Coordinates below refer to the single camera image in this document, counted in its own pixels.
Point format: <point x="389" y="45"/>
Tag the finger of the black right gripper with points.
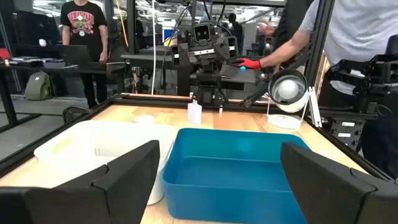
<point x="230" y="46"/>
<point x="179" y="54"/>

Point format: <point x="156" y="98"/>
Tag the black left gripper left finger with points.
<point x="124" y="186"/>

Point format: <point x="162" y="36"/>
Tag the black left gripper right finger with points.
<point x="326" y="193"/>

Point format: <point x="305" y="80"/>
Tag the pale blue wall charger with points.
<point x="194" y="112"/>

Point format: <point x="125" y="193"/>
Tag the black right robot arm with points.
<point x="208" y="84"/>

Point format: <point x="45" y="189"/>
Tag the person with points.
<point x="357" y="28"/>
<point x="84" y="25"/>
<point x="237" y="34"/>

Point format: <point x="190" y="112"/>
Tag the person's hand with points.
<point x="267" y="29"/>
<point x="252" y="63"/>

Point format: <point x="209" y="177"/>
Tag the black desk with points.
<point x="93" y="67"/>
<point x="146" y="57"/>

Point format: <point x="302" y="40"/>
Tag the grey desk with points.
<point x="245" y="79"/>

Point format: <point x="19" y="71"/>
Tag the white plastic bin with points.
<point x="93" y="137"/>

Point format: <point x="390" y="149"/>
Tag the black box with white labels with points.
<point x="334" y="132"/>

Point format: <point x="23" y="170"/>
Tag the white desk lamp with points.
<point x="287" y="88"/>

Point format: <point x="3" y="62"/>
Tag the black chair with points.
<point x="74" y="109"/>

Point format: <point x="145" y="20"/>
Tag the blue plastic bin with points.
<point x="230" y="174"/>

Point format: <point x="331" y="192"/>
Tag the black laptop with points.
<point x="74" y="54"/>

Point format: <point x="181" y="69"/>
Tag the green backpack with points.
<point x="38" y="87"/>

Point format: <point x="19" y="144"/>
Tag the red chair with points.
<point x="4" y="53"/>

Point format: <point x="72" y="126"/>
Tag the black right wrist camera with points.
<point x="202" y="32"/>

